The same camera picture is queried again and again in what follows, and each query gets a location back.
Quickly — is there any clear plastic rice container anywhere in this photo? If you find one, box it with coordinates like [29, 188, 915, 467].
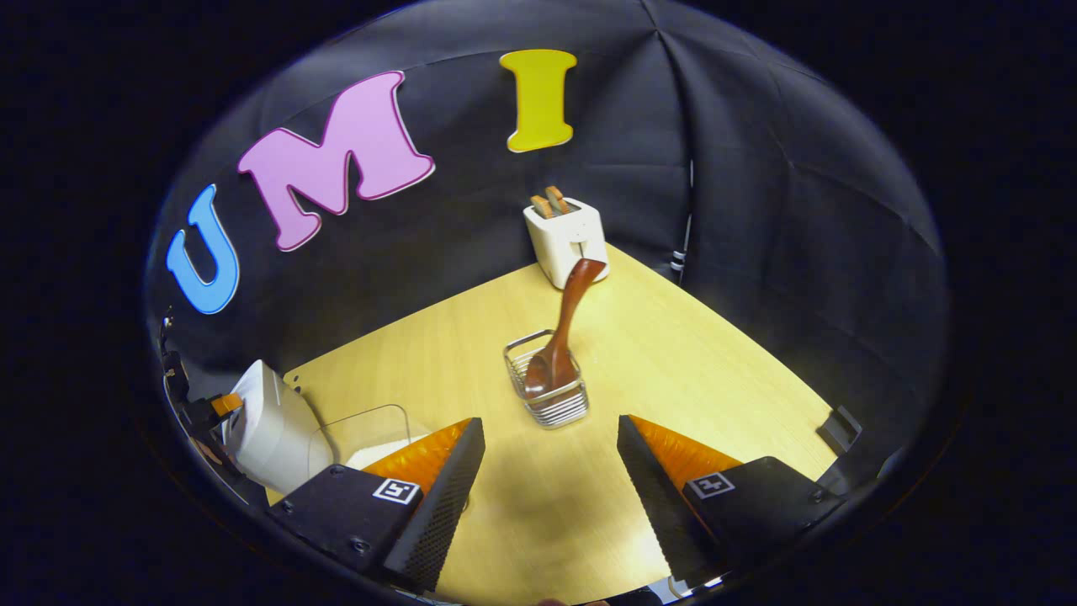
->
[307, 404, 434, 481]

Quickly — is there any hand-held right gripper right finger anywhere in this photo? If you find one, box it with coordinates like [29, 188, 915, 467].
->
[617, 414, 846, 587]

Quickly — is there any black backdrop cloth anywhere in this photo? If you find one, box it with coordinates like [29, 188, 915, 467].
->
[143, 0, 952, 506]

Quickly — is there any white toaster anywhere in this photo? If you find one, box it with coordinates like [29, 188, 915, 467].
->
[523, 198, 610, 290]

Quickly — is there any white rice cooker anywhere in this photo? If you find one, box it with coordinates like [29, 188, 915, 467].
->
[220, 359, 333, 496]

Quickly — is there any small black block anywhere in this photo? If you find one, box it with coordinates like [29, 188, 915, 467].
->
[816, 406, 863, 455]

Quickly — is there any brown wooden spoon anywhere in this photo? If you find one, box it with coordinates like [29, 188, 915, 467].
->
[523, 258, 607, 401]

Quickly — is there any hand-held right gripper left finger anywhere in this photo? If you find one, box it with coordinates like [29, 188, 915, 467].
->
[269, 417, 486, 593]

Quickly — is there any metal wire chopstick holder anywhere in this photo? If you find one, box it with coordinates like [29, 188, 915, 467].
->
[503, 329, 590, 430]

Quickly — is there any toaster power cable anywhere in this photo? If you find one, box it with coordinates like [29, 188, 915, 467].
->
[669, 160, 695, 283]

